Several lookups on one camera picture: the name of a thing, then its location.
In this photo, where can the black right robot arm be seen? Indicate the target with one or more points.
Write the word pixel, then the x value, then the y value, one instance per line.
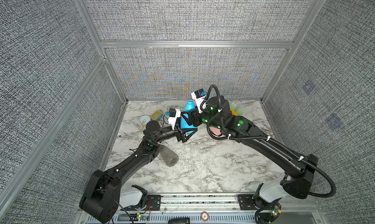
pixel 221 124

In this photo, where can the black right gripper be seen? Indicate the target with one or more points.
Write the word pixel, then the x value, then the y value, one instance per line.
pixel 195 114

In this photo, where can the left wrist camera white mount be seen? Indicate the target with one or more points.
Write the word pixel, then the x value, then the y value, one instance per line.
pixel 173 115

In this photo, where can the light green wavy plate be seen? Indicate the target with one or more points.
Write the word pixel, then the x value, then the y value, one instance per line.
pixel 235 108

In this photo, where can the gold rectangular tin can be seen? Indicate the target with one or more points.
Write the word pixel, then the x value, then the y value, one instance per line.
pixel 157 115

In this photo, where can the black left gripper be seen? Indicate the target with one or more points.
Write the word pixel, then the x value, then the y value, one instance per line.
pixel 180 136

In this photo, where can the blue plastic spray bottle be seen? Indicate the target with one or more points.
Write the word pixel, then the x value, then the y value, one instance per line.
pixel 186 122

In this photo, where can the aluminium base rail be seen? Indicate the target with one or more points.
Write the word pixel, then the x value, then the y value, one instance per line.
pixel 216 208

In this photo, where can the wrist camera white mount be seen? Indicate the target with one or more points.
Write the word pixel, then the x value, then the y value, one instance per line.
pixel 173 115
pixel 199 96

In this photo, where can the pink plastic spray bottle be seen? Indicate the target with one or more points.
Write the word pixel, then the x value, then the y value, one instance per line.
pixel 216 132

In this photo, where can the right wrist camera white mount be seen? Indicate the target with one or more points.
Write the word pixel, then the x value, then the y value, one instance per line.
pixel 199 96

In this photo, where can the round white-lid can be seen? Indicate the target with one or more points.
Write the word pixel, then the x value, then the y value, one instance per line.
pixel 144 120

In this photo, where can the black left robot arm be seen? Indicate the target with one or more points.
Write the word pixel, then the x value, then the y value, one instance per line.
pixel 101 198

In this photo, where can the grey translucent bottle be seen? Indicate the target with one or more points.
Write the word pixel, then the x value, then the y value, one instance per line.
pixel 169 157

